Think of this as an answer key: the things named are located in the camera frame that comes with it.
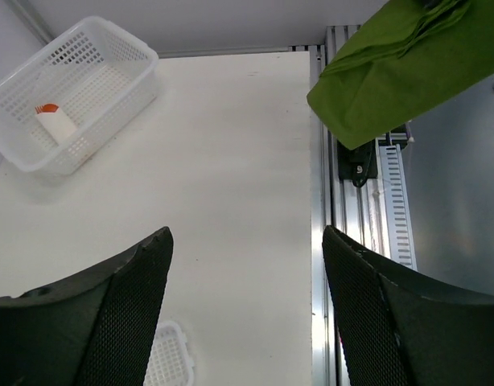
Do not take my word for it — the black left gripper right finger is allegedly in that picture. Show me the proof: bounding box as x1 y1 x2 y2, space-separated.
323 226 494 385

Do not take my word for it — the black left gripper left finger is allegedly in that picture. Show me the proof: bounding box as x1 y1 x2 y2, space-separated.
0 227 174 385

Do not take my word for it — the green paper napkin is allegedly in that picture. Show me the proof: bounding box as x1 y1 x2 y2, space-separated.
307 1 494 149

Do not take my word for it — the white roll with orange cap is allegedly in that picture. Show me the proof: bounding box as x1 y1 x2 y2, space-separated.
35 103 77 145

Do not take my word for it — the white slotted cutlery tray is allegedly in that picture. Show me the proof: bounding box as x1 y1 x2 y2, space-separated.
143 321 195 386

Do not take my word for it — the large white perforated basket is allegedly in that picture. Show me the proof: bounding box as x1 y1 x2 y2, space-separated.
0 16 158 175

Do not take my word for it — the white slotted cable duct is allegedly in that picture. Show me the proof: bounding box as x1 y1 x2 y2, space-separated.
379 145 417 270

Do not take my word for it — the aluminium mounting rail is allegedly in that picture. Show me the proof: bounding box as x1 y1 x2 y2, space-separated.
309 24 393 386

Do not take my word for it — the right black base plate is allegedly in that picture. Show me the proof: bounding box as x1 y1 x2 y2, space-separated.
336 141 378 188

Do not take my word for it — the right aluminium frame post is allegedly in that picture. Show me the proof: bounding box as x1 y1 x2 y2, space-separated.
4 0 56 45

